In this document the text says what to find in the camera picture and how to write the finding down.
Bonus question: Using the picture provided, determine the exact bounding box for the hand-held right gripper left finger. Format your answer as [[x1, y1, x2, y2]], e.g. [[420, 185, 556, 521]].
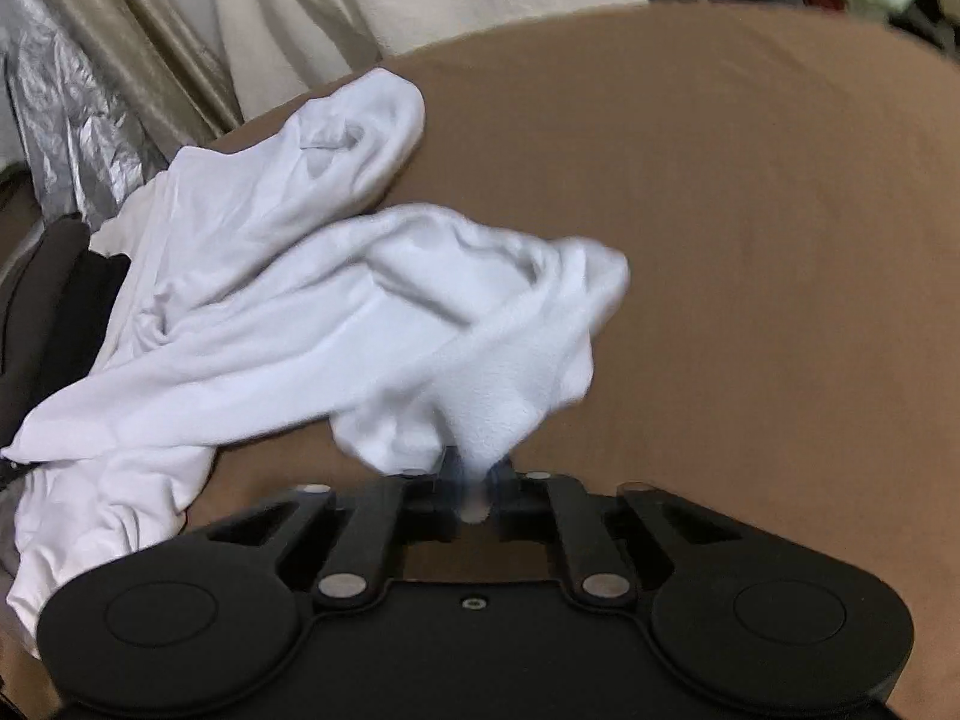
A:
[[204, 448, 461, 608]]

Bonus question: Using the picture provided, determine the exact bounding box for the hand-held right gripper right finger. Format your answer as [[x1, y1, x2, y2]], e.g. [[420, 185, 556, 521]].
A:
[[487, 463, 745, 608]]

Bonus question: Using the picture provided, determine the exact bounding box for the white t-shirt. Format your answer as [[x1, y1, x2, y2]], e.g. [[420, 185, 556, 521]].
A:
[[0, 66, 631, 661]]

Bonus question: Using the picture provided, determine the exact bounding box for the black folded garment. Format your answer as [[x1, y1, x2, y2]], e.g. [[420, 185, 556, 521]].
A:
[[71, 250, 137, 377]]

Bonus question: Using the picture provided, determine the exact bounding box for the dark brown folded garment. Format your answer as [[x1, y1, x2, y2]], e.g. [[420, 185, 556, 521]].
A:
[[0, 216, 95, 437]]

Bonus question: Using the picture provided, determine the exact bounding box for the beige curtain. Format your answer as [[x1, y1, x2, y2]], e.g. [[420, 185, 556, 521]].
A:
[[22, 0, 246, 149]]

